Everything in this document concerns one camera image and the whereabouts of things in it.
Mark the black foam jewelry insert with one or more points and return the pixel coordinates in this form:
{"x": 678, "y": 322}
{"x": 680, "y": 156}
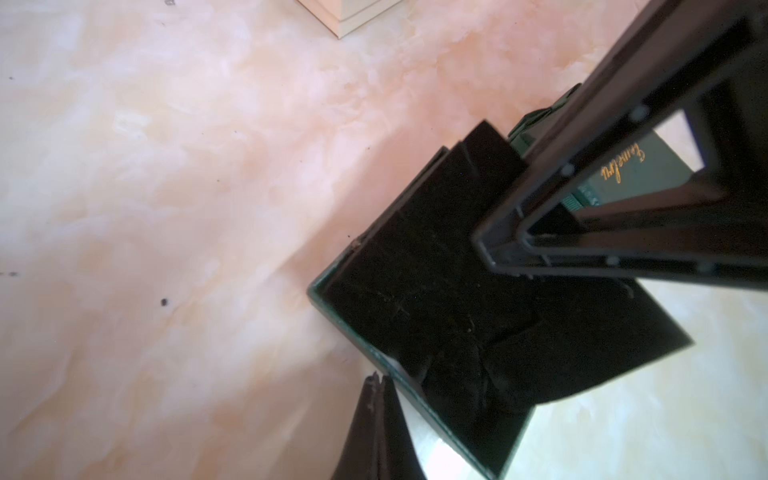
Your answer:
{"x": 574, "y": 333}

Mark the green jewelry box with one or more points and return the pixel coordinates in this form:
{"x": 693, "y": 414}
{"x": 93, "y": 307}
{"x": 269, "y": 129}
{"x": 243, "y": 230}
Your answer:
{"x": 663, "y": 159}

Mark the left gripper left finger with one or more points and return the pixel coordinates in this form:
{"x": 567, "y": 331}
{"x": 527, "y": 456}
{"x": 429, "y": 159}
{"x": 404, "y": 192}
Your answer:
{"x": 359, "y": 459}

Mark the cream lift-off box lid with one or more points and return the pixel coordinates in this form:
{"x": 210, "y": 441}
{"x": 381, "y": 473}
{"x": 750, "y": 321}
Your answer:
{"x": 342, "y": 17}

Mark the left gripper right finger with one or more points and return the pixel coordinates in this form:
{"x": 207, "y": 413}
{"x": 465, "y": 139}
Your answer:
{"x": 396, "y": 456}

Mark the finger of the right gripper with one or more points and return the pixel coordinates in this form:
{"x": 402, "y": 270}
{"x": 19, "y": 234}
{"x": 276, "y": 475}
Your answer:
{"x": 707, "y": 59}
{"x": 709, "y": 230}

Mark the green jewelry box base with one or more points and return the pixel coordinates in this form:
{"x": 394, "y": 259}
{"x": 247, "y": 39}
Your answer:
{"x": 411, "y": 294}

